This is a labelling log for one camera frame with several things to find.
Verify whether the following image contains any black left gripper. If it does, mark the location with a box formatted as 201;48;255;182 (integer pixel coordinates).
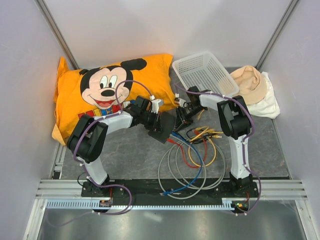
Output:
140;109;163;133

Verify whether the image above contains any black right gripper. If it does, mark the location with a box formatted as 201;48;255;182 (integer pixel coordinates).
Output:
173;104;205;132

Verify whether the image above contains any black network switch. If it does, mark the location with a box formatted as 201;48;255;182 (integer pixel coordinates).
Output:
148;111;176;144

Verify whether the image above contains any black ethernet cable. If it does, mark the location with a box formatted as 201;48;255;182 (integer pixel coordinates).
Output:
184;128;213;145

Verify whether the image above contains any blue ethernet cable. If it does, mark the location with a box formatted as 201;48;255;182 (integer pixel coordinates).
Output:
162;131;204;196

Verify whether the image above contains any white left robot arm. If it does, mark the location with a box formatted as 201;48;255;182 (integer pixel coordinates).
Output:
67;96;168;197

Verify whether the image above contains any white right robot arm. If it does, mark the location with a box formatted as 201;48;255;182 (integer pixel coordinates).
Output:
176;85;255;197

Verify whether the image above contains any white plastic mesh basket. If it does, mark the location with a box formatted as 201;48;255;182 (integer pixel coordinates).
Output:
172;51;240;97

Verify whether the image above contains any orange Mickey Mouse pillow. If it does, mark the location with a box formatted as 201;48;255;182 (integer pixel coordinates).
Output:
52;53;177;146

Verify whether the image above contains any peach folded cloth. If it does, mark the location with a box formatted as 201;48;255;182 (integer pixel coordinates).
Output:
230;65;267;105

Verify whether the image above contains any white crumpled cloth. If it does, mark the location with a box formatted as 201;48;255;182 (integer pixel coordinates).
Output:
247;71;281;119

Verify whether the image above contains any red ethernet cable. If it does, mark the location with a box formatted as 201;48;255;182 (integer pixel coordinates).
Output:
166;136;208;169

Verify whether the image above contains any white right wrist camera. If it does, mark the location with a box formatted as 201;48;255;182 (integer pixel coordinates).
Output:
174;93;186;107

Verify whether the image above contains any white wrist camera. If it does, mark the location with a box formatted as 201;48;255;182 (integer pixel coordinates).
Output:
174;93;186;107
150;99;164;114

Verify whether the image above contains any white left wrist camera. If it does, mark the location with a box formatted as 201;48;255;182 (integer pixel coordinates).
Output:
150;99;164;114

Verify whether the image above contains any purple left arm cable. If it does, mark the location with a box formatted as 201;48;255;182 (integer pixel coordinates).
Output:
72;79;156;166

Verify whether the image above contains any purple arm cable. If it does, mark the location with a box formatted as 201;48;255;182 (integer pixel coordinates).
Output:
174;83;262;201
72;79;156;166

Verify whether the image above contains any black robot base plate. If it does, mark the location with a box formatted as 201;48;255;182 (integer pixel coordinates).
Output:
81;178;259;206

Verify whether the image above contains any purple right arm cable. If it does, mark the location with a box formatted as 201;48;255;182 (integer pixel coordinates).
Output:
174;83;262;201

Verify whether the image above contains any aluminium slotted rail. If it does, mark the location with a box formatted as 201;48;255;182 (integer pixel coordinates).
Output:
36;179;307;211

